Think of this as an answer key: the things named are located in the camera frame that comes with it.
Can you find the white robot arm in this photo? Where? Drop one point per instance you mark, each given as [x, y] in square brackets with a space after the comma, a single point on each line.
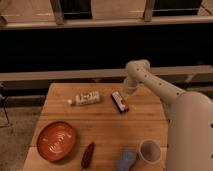
[190, 128]

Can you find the black whiteboard eraser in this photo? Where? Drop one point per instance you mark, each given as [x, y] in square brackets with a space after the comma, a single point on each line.
[119, 102]

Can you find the dark red utensil handle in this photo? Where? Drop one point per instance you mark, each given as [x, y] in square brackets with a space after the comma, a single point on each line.
[87, 156]

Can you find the metal railing beam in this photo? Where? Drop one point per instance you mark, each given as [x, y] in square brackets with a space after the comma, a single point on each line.
[101, 73]

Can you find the orange plate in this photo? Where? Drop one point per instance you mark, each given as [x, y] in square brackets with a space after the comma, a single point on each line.
[56, 141]

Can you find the white tube with label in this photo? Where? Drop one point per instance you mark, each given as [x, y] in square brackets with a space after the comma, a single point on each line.
[85, 99]

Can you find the blue sponge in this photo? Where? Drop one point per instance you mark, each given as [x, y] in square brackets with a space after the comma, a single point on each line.
[126, 160]

